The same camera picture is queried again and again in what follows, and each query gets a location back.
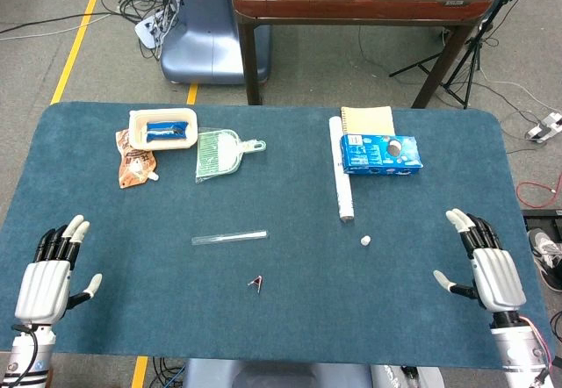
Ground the kraft spiral notebook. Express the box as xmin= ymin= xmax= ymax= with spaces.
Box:
xmin=341 ymin=105 xmax=396 ymax=138

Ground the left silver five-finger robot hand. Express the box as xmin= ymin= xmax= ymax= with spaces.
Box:
xmin=14 ymin=214 xmax=104 ymax=324

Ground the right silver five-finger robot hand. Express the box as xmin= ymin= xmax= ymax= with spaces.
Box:
xmin=432 ymin=207 xmax=528 ymax=314

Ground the blue-grey own robot base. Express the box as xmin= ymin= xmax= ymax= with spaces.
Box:
xmin=182 ymin=358 xmax=444 ymax=388

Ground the brown mahjong table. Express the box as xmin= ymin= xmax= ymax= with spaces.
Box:
xmin=231 ymin=0 xmax=497 ymax=109

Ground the white paper roll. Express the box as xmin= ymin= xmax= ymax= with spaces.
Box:
xmin=328 ymin=116 xmax=356 ymax=224

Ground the black flat floor device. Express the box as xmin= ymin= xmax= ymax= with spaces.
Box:
xmin=522 ymin=208 xmax=562 ymax=231

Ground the black tripod stand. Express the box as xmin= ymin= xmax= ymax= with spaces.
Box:
xmin=389 ymin=0 xmax=544 ymax=109

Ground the white power strip with switch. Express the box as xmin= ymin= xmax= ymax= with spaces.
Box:
xmin=525 ymin=111 xmax=562 ymax=143

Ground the blue felt table cover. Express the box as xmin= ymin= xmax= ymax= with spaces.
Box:
xmin=0 ymin=101 xmax=554 ymax=370

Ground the cream plastic food container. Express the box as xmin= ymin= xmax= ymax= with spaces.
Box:
xmin=128 ymin=107 xmax=198 ymax=151

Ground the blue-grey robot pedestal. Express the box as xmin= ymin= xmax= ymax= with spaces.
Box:
xmin=160 ymin=0 xmax=271 ymax=85

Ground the white power strip with plugs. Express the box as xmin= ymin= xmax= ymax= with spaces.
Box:
xmin=134 ymin=13 xmax=170 ymax=49

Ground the orange spout pouch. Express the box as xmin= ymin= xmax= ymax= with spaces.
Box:
xmin=115 ymin=128 xmax=160 ymax=190

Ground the blue Oreo cookie box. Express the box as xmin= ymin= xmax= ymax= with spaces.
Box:
xmin=340 ymin=133 xmax=424 ymax=176

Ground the grey black sneaker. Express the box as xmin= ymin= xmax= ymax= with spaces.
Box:
xmin=528 ymin=228 xmax=562 ymax=292

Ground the red cable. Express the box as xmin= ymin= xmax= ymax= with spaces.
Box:
xmin=515 ymin=176 xmax=562 ymax=209

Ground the green dustpan brush set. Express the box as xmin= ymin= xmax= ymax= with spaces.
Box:
xmin=195 ymin=127 xmax=268 ymax=184

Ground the blue snack packet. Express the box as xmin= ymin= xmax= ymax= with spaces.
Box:
xmin=145 ymin=120 xmax=189 ymax=142

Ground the clear plastic tube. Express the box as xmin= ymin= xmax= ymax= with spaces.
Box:
xmin=191 ymin=229 xmax=269 ymax=246

